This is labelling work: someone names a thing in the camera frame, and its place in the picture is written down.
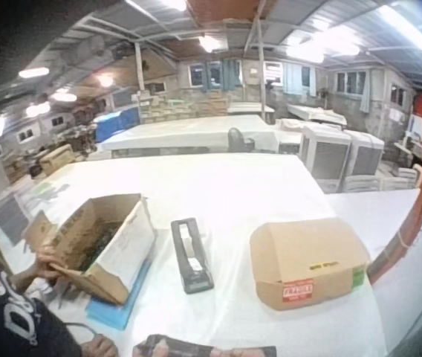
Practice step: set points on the person's right hand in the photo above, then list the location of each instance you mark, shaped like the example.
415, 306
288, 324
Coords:
226, 353

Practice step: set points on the person's left hand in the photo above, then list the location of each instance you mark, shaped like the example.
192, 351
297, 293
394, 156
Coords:
160, 351

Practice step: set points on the light blue curtain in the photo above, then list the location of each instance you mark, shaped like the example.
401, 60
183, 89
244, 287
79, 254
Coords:
292, 78

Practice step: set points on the person's right fingers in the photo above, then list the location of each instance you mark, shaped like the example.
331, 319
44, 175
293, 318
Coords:
226, 353

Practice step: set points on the blue tarp covered heap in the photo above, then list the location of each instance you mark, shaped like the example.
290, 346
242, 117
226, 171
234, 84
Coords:
116, 124

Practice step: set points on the open cardboard box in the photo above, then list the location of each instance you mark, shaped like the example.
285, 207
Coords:
122, 245

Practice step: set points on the black tape dispenser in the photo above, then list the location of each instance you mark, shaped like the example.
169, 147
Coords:
192, 260

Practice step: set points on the closed cardboard box red label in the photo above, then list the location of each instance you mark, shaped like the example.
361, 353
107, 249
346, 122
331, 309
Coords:
307, 260

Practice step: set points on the wall mounted fan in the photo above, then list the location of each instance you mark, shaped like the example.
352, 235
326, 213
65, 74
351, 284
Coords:
89, 48

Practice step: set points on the grey flat tray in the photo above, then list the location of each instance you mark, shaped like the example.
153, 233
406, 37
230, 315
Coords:
12, 219

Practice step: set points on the desk with monitor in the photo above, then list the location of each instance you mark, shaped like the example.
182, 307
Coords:
413, 137

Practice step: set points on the dark patterned device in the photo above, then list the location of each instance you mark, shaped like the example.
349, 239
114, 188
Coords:
188, 349

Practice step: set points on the person's left fingers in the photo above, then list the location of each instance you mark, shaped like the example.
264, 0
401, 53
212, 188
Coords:
161, 350

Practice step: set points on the white air cooler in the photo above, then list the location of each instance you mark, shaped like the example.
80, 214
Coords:
365, 154
326, 156

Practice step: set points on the long white covered table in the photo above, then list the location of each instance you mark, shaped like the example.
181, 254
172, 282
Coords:
188, 132

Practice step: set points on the white covered side table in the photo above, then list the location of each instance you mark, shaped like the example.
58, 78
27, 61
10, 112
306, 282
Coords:
317, 112

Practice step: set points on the cluttered shelf heap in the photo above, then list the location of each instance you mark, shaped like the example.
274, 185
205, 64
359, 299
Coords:
79, 130

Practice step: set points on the blue flat folder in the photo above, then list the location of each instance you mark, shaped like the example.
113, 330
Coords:
122, 312

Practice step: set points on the stack of cardboard cartons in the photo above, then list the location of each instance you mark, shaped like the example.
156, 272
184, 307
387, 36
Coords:
181, 106

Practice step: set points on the black fan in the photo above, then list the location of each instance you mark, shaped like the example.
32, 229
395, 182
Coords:
237, 139

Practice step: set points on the brown cardboard carton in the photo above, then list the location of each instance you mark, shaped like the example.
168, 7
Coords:
56, 159

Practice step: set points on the dark blue curtain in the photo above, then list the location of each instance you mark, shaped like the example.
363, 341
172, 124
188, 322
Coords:
230, 74

